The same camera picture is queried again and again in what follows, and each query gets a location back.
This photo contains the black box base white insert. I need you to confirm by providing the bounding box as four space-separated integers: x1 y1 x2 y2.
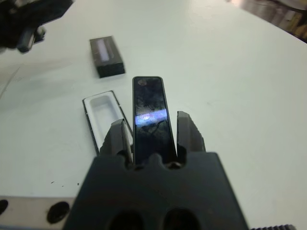
82 90 134 155

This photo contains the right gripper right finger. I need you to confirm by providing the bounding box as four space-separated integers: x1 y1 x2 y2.
177 110 206 159

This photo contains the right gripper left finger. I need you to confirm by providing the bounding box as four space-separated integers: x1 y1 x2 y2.
99 118 134 166

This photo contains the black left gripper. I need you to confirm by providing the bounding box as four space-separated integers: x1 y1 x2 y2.
0 0 74 54

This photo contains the black box lid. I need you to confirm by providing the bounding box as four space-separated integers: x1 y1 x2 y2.
89 35 126 79

